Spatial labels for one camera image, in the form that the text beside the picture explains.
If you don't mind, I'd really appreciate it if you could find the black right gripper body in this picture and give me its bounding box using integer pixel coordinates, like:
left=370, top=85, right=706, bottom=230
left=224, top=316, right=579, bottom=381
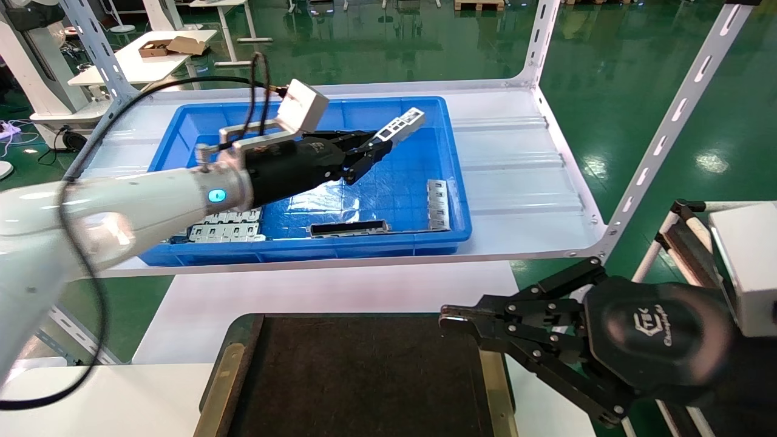
left=583, top=277, right=738, bottom=400

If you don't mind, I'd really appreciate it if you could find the silver camera mount bracket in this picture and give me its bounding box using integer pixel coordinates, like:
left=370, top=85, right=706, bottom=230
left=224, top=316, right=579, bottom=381
left=195, top=118, right=299, bottom=174

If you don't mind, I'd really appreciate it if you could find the white work table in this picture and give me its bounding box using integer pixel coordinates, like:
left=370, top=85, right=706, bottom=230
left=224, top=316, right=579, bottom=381
left=68, top=30, right=218, bottom=101

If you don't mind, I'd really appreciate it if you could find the black container tray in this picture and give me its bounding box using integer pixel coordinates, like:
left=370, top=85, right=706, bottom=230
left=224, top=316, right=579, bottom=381
left=194, top=313, right=517, bottom=437

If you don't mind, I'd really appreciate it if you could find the open cardboard box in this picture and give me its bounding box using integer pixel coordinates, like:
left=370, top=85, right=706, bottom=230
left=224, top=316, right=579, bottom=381
left=138, top=36, right=211, bottom=59

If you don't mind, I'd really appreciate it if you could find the white desk with legs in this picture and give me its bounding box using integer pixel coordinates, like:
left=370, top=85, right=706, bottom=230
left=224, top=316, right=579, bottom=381
left=189, top=0, right=274, bottom=67

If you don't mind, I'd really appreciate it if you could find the white cart frame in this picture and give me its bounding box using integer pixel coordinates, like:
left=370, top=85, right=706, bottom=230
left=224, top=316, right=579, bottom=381
left=631, top=199, right=738, bottom=304

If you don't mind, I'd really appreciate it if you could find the white machine stand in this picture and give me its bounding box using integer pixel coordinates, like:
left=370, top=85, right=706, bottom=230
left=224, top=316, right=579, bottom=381
left=0, top=0, right=114, bottom=150

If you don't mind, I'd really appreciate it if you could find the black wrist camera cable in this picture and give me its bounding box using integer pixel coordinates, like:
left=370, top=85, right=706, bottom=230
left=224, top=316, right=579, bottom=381
left=0, top=52, right=287, bottom=411

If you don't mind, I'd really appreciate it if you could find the white fan stand base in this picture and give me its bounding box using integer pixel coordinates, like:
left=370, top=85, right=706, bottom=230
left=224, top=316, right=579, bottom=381
left=109, top=0, right=138, bottom=34

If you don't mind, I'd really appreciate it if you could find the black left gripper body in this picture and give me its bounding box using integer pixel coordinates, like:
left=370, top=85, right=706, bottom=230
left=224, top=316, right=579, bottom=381
left=246, top=136, right=348, bottom=209

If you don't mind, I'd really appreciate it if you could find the blue plastic bin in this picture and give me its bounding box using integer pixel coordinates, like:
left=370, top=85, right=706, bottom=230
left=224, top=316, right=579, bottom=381
left=138, top=96, right=473, bottom=266

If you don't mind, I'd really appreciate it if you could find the white metal shelf rack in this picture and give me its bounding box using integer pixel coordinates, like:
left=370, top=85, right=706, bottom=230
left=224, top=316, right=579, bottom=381
left=33, top=0, right=759, bottom=366

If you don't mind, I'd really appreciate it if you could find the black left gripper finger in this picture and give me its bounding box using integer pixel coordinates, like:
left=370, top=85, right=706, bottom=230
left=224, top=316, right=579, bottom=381
left=304, top=129, right=381, bottom=153
left=344, top=142, right=394, bottom=186

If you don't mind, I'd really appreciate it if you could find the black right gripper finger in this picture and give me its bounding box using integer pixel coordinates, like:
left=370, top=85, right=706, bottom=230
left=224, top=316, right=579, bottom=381
left=440, top=316, right=636, bottom=429
left=440, top=257, right=608, bottom=334

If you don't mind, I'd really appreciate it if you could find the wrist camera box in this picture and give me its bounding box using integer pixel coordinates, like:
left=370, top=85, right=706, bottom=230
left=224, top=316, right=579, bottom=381
left=707, top=202, right=777, bottom=338
left=276, top=79, right=330, bottom=136

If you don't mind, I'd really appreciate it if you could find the silver perforated metal part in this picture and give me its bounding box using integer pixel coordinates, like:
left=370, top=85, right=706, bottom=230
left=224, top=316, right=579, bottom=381
left=373, top=107, right=426, bottom=147

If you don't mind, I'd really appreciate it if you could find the silver slotted metal part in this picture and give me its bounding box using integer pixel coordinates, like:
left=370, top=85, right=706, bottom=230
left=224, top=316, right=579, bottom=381
left=427, top=179, right=452, bottom=232

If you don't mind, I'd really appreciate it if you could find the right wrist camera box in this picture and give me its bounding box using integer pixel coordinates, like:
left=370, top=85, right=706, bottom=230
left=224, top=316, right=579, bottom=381
left=707, top=202, right=777, bottom=338

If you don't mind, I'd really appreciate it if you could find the dark hollow metal part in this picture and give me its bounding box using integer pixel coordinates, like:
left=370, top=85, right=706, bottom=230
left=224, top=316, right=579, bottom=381
left=310, top=220, right=392, bottom=237

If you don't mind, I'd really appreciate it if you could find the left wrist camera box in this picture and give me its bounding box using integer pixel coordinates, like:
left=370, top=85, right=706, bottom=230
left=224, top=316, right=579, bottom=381
left=276, top=79, right=330, bottom=136

